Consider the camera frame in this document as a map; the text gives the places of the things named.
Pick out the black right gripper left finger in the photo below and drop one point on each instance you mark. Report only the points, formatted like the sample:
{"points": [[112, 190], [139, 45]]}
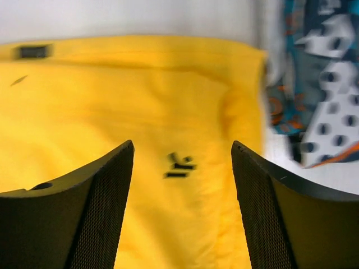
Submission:
{"points": [[73, 221]]}

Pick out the yellow shorts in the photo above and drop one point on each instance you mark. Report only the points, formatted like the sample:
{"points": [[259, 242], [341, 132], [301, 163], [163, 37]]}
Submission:
{"points": [[181, 100]]}

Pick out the colourful patterned shorts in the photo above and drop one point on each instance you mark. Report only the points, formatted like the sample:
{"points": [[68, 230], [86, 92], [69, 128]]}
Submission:
{"points": [[312, 86]]}

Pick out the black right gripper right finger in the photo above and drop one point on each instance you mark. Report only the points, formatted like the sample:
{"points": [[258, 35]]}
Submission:
{"points": [[291, 222]]}

